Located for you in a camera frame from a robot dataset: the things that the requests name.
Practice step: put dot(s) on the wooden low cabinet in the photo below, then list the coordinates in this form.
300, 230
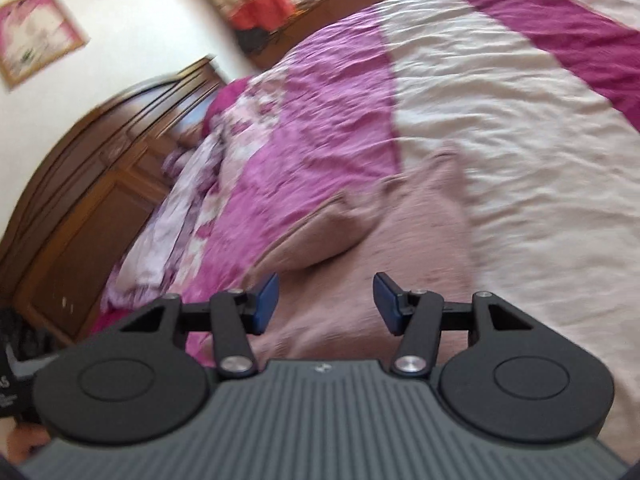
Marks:
302, 25

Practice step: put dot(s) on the magenta pillow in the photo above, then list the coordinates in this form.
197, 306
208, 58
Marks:
225, 98

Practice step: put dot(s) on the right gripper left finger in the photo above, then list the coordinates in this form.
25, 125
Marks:
150, 373

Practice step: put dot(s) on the dark wooden headboard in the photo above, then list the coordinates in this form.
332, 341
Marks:
92, 195

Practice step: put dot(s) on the framed pink picture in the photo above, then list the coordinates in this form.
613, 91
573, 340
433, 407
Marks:
35, 34

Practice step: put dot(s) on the pink knitted cardigan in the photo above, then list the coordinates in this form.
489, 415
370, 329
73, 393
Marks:
326, 227

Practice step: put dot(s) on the person's left hand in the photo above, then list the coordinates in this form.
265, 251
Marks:
19, 439

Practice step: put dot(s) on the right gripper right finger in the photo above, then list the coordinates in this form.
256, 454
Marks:
494, 367

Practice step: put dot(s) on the magenta striped bedspread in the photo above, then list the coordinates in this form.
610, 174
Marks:
541, 97

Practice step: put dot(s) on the floral purple quilt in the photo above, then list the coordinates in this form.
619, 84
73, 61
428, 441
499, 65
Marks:
203, 174

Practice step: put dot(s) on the dark bag by curtain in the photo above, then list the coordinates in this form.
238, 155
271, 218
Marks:
255, 40

